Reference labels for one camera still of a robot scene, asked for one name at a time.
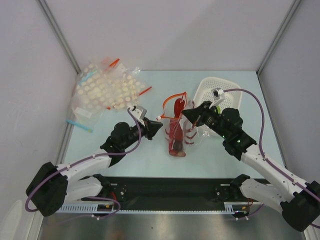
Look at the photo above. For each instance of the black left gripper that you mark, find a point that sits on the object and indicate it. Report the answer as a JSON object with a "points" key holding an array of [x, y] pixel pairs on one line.
{"points": [[150, 127]]}

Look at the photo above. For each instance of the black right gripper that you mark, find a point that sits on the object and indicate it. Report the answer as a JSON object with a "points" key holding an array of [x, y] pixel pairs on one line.
{"points": [[201, 115]]}

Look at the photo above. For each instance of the clear bag with orange zipper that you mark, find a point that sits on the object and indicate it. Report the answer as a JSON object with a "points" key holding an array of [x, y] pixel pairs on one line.
{"points": [[167, 107]]}

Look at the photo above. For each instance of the red toy lobster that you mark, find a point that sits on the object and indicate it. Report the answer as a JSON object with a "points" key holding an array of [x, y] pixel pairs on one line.
{"points": [[179, 128]]}

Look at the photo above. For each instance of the dark red toy fruit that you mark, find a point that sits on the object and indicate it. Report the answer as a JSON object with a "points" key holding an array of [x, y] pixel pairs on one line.
{"points": [[178, 146]]}

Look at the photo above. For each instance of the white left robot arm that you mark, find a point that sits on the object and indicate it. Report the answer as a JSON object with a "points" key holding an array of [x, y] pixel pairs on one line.
{"points": [[55, 185]]}

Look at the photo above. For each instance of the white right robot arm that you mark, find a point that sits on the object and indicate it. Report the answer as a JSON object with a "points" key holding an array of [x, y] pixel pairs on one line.
{"points": [[295, 199]]}

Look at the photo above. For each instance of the pile of clear zip bags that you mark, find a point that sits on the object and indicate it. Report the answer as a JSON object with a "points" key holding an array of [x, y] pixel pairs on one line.
{"points": [[101, 86]]}

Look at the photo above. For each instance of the green toy apple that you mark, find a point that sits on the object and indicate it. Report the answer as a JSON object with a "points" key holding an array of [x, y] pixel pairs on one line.
{"points": [[218, 108]]}

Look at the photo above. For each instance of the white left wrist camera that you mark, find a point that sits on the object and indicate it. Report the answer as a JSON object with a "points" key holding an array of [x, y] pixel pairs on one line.
{"points": [[138, 112]]}

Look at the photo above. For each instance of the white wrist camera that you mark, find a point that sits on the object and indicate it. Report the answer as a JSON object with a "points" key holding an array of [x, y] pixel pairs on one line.
{"points": [[138, 112], [218, 97]]}

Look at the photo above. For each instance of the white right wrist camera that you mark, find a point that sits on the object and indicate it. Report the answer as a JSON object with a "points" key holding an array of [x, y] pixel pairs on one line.
{"points": [[218, 97]]}

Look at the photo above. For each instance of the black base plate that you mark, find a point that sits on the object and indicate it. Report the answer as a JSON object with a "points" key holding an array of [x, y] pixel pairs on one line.
{"points": [[173, 191]]}

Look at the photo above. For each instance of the white slotted cable duct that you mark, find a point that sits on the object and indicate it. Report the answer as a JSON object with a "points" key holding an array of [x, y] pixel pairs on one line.
{"points": [[108, 207]]}

